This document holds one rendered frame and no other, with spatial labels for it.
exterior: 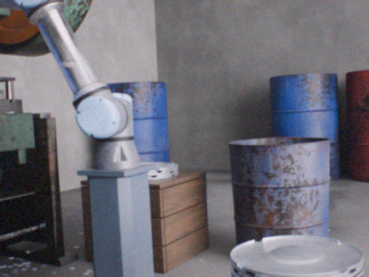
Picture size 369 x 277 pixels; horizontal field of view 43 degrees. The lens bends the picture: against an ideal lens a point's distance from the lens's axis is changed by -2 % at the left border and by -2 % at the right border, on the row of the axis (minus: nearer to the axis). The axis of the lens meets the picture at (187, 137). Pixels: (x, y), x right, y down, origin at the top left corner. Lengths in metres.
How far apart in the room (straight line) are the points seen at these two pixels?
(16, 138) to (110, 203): 0.64
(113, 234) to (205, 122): 3.64
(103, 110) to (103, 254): 0.47
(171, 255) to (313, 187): 0.61
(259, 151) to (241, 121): 3.06
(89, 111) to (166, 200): 0.63
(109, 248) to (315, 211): 0.82
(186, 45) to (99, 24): 1.04
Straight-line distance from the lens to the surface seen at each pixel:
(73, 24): 2.21
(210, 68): 5.02
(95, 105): 1.34
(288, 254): 1.09
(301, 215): 1.87
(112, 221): 1.49
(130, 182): 1.46
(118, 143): 1.48
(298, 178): 1.83
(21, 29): 2.31
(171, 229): 1.89
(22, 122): 2.00
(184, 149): 5.19
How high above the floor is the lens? 0.62
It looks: 3 degrees down
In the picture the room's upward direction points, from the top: 3 degrees counter-clockwise
